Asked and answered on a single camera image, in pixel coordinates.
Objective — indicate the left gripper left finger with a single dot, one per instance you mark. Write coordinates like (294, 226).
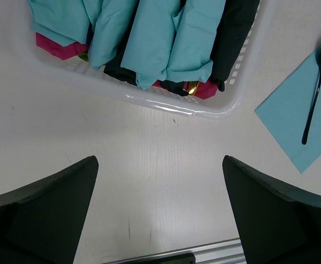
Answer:
(42, 222)

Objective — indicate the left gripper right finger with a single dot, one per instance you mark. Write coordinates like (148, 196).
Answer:
(276, 221)

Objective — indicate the teal paper napkin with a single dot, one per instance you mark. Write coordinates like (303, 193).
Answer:
(284, 113)

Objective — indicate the black spoon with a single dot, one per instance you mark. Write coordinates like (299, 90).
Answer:
(314, 101)

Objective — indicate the teal rolled napkin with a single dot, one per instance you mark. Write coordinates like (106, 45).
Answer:
(196, 29)
(110, 28)
(64, 21)
(151, 40)

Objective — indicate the dark navy rolled napkin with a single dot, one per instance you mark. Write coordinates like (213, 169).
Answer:
(235, 24)

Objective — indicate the large white basket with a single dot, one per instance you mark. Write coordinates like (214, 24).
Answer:
(77, 74)

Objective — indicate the aluminium mounting rail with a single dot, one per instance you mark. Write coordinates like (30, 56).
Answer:
(229, 251)

